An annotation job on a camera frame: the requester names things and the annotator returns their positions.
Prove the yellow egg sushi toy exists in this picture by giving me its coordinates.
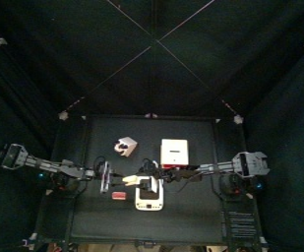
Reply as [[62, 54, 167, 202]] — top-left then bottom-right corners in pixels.
[[120, 174, 141, 187]]

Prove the red striped sushi toy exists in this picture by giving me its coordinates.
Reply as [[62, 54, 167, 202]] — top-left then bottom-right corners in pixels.
[[111, 191, 127, 201]]

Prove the white kitchen scale black platform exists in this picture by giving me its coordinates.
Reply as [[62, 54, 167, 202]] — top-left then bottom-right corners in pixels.
[[134, 175, 165, 212]]

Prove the white and red box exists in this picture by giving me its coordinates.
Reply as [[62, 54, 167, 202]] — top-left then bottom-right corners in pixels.
[[159, 138, 190, 169]]

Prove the white cube toy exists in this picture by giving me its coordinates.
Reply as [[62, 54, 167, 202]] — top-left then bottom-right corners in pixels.
[[114, 136, 139, 158]]

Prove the black cable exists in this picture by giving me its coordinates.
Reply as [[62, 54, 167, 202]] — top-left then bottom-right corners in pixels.
[[177, 172, 203, 194]]

